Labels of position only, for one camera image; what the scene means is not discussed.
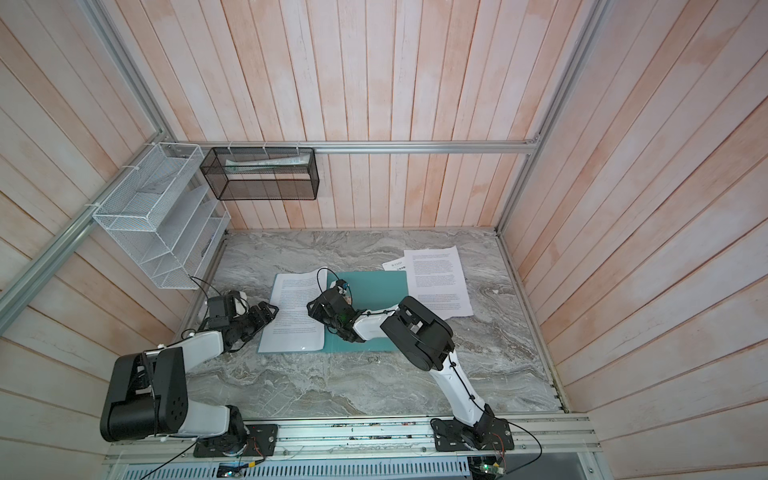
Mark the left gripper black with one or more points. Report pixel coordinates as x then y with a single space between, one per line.
261 321

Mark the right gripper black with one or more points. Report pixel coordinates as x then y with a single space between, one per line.
317 310

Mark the green file folder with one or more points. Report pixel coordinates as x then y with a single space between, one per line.
371 290

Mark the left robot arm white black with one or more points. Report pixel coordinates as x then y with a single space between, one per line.
148 396

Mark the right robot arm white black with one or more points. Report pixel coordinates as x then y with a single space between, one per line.
426 341

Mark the papers in black basket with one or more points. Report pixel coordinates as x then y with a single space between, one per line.
278 165

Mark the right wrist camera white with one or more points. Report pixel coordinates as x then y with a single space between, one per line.
344 289

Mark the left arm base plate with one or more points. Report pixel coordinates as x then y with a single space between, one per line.
257 440

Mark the white wire mesh rack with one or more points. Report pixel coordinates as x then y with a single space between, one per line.
168 227

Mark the black mesh wall basket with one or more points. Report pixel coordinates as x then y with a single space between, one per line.
301 186

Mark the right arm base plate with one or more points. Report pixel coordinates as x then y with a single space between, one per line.
454 436

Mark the aluminium mounting rail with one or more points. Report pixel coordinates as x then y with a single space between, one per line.
376 437

